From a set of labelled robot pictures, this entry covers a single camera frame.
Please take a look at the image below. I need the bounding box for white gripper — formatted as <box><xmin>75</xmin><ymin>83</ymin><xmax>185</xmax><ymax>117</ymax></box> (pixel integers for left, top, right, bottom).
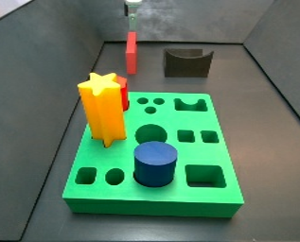
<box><xmin>124</xmin><ymin>0</ymin><xmax>142</xmax><ymax>31</ymax></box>

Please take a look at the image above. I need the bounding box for red double-square block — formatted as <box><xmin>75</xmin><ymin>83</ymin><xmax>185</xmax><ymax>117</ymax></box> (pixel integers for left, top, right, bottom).
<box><xmin>126</xmin><ymin>31</ymin><xmax>137</xmax><ymax>75</ymax></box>

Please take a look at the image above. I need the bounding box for green shape-sorter board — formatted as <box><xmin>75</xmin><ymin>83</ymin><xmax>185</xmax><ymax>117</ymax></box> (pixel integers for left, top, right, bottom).
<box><xmin>60</xmin><ymin>91</ymin><xmax>245</xmax><ymax>218</ymax></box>

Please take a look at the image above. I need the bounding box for black curved holder stand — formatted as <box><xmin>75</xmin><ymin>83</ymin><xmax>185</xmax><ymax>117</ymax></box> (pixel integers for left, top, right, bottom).
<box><xmin>163</xmin><ymin>48</ymin><xmax>214</xmax><ymax>78</ymax></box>

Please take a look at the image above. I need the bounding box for red hexagonal peg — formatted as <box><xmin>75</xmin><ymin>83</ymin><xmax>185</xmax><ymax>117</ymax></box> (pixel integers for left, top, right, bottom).
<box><xmin>116</xmin><ymin>76</ymin><xmax>128</xmax><ymax>111</ymax></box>

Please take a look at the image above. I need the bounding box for yellow star prism peg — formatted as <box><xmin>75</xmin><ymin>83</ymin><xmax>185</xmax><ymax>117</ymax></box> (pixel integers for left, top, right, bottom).
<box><xmin>78</xmin><ymin>73</ymin><xmax>127</xmax><ymax>147</ymax></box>

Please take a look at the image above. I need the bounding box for blue cylinder peg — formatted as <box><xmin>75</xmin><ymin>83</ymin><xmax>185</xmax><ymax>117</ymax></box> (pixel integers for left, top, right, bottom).
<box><xmin>133</xmin><ymin>141</ymin><xmax>177</xmax><ymax>187</ymax></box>

